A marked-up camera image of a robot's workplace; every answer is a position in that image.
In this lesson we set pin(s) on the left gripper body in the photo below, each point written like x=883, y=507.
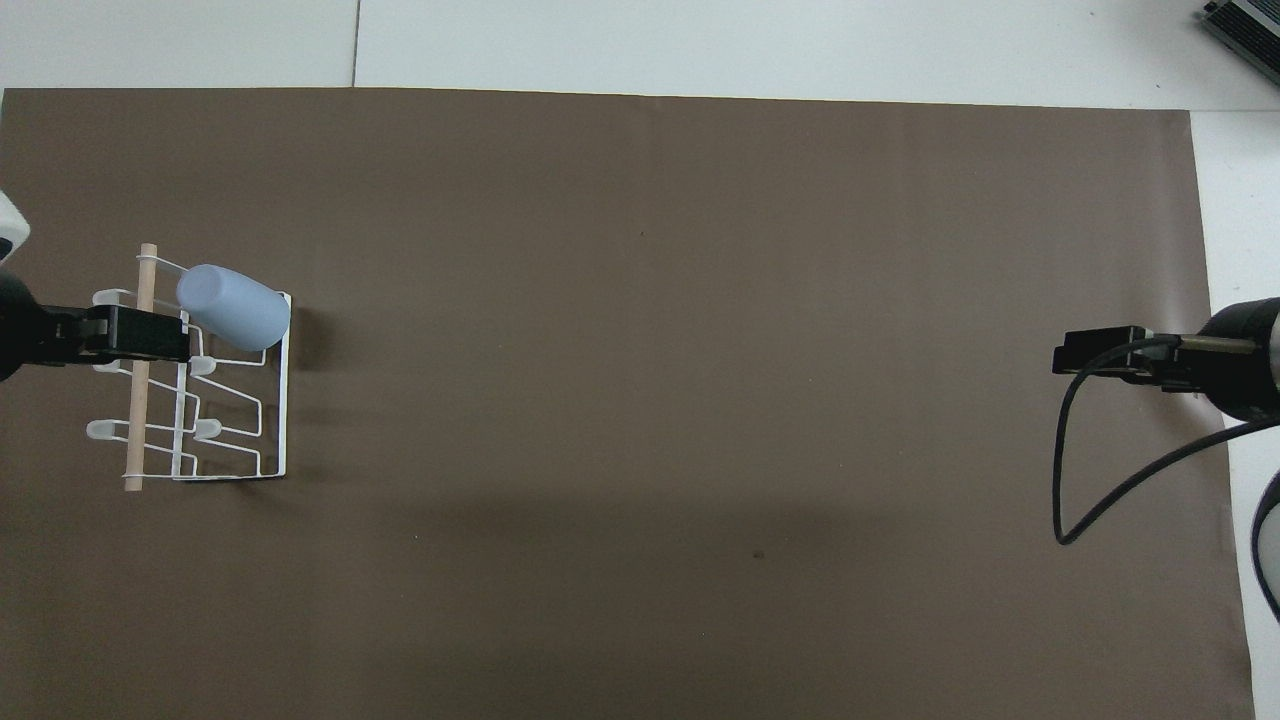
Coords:
x=18, y=330

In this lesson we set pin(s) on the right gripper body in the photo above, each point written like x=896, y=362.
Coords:
x=1240, y=360

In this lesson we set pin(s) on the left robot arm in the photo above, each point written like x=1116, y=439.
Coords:
x=10, y=225

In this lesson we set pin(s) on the light blue plastic cup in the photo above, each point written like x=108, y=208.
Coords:
x=235, y=308

